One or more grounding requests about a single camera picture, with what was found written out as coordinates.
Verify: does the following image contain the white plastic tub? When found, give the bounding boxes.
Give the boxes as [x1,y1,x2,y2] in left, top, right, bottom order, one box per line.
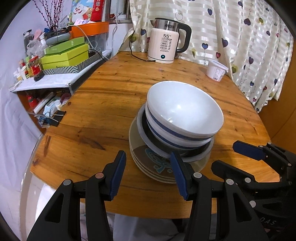
[206,59,229,82]

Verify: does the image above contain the stainless steel bowl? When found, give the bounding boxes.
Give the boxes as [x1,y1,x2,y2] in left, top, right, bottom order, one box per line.
[135,104,215,163]

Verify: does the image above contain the colourful poster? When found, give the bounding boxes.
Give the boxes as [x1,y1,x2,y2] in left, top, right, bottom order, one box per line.
[69,0,105,24]

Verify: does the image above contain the large white blue-striped bowl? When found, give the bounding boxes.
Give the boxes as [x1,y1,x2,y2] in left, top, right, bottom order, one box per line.
[145,81,224,142]

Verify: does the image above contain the purple flower branches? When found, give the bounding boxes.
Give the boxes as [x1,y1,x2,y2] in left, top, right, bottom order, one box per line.
[33,0,63,31]

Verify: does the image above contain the orange lidded storage box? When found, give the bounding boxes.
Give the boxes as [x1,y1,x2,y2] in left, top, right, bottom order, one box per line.
[68,22,109,52]

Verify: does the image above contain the black kettle power cord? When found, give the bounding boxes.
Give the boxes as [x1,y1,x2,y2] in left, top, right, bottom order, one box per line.
[128,32,156,62]

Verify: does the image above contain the grey pouch case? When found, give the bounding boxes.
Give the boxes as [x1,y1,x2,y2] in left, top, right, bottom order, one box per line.
[45,31,71,46]

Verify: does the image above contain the zigzag pattern box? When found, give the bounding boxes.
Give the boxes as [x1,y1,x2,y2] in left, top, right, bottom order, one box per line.
[43,53,102,75]

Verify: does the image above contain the wooden cabinet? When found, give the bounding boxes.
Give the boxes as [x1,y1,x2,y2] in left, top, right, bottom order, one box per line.
[259,49,296,153]

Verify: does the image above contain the green gift boxes stack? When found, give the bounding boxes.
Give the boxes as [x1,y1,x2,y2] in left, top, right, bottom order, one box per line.
[40,37,89,69]

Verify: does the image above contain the red toy figure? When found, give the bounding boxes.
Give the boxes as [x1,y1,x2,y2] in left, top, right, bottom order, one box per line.
[28,56,44,82]

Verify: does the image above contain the black binder clip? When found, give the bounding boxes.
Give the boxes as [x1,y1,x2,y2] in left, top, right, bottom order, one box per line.
[39,110,66,127]

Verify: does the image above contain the small white blue-striped bowl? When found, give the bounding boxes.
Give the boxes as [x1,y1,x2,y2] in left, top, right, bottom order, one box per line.
[146,120,215,150]

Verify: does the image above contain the heart pattern curtain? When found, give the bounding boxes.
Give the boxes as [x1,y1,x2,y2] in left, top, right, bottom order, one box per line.
[120,0,294,111]

